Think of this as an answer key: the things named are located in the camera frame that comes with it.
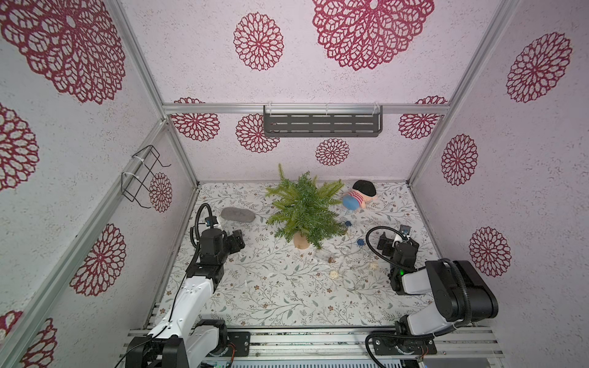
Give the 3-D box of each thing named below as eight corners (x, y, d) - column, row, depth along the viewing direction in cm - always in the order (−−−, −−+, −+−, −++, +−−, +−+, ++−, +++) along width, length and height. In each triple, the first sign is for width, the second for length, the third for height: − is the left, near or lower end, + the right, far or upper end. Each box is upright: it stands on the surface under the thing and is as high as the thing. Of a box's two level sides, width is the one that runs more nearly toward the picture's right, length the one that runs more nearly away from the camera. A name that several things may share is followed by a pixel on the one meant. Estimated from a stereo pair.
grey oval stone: (221, 218, 109) (220, 214, 106) (226, 209, 112) (225, 205, 109) (252, 224, 106) (251, 220, 104) (256, 215, 110) (255, 211, 107)
